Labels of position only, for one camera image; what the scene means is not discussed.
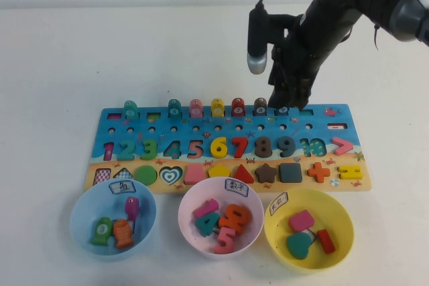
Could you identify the dark grey square piece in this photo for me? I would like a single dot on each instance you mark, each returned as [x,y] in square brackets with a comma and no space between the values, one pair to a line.
[290,173]

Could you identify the red triangle piece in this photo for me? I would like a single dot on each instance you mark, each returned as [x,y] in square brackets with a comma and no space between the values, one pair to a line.
[242,176]

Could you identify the green circle piece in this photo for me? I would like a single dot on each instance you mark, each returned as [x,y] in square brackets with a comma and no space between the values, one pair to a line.
[145,175]

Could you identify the teal heart piece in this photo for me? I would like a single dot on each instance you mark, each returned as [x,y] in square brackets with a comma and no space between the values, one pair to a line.
[298,246]

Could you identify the orange number ten piece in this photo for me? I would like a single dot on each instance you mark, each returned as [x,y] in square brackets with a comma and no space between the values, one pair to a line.
[226,220]

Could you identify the red wooden fish seven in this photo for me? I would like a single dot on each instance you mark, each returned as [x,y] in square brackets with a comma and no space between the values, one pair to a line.
[238,108]

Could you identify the brown star piece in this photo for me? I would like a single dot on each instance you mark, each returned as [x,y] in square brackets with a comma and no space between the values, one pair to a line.
[265,173]

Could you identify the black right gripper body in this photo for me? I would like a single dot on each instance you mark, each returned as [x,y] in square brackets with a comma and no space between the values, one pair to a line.
[318,38]

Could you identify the teal wooden fish two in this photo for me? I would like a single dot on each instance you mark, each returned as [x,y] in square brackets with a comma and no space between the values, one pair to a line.
[130,110]

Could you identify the yellow wooden fish six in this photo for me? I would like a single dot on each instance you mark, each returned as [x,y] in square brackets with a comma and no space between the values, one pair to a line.
[218,108]

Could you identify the grey number nine piece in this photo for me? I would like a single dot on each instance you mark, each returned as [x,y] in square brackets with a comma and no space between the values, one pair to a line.
[291,147]

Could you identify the colourful wooden puzzle board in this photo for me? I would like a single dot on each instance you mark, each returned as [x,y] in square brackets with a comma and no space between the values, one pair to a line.
[234,122]

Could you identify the teal wooden fish four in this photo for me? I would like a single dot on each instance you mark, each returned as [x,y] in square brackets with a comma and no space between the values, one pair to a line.
[174,109]

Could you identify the red number seven piece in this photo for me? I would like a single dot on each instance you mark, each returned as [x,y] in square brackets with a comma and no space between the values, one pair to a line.
[240,148]

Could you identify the yellow number six piece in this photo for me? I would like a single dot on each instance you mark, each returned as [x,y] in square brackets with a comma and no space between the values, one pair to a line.
[214,150]

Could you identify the light blue plastic bowl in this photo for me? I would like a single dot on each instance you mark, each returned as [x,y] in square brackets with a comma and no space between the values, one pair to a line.
[83,232]

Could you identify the yellow equals sign piece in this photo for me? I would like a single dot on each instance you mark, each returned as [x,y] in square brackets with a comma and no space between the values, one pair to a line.
[350,168]

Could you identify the purple wooden fish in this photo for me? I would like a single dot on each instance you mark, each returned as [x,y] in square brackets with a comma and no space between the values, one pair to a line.
[131,209]

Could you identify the green wooden fish three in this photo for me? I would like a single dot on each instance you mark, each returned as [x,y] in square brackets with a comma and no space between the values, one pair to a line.
[101,230]

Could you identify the pink number five piece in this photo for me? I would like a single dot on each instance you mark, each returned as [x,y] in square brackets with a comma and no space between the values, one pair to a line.
[225,247]

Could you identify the yellow plastic bowl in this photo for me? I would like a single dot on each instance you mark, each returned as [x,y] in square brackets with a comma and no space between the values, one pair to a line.
[338,232]

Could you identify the light pink plastic bowl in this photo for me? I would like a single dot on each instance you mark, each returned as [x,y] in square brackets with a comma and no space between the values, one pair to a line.
[201,249]

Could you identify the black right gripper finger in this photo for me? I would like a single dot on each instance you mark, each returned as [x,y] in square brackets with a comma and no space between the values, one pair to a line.
[302,93]
[279,93]

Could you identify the pink trapezoid piece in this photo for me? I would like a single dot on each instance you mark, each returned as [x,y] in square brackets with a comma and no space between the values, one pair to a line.
[194,175]

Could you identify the yellow pentagon piece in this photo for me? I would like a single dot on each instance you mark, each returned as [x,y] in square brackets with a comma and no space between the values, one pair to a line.
[218,172]

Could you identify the brown wooden fish eight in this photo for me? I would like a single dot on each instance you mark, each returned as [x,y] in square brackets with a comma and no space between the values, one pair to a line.
[260,108]

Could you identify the dark grey wooden fish nine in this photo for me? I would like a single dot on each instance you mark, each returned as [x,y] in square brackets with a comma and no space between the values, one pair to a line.
[283,111]

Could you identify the green number three piece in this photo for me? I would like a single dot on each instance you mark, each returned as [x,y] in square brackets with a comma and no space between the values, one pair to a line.
[151,150]

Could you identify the orange plus sign piece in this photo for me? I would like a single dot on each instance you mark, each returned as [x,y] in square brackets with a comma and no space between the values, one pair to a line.
[318,172]

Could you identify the pink number one piece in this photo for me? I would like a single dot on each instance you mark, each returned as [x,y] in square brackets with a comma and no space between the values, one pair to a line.
[206,208]

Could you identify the brown number eight piece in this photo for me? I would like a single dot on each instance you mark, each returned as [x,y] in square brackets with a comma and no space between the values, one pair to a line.
[258,152]

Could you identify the orange wooden fish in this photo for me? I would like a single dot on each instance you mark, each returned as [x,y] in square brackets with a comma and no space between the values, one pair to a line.
[122,234]

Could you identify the teal number two piece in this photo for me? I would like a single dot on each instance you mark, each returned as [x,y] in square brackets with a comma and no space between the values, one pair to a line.
[126,157]

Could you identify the teal number four piece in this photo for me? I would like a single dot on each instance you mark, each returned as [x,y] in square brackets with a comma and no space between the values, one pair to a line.
[209,225]

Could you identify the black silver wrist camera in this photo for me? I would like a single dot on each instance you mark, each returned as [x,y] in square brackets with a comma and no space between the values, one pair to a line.
[257,41]

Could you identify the pink rectangle piece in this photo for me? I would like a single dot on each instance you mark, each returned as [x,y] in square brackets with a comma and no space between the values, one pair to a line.
[301,220]

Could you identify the pink wooden fish five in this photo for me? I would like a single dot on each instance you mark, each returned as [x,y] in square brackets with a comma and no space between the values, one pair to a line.
[196,109]

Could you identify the red bar piece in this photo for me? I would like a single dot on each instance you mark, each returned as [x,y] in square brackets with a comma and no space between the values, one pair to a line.
[325,241]

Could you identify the pink greater-than sign piece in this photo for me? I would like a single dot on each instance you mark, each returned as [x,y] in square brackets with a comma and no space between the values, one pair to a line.
[347,146]

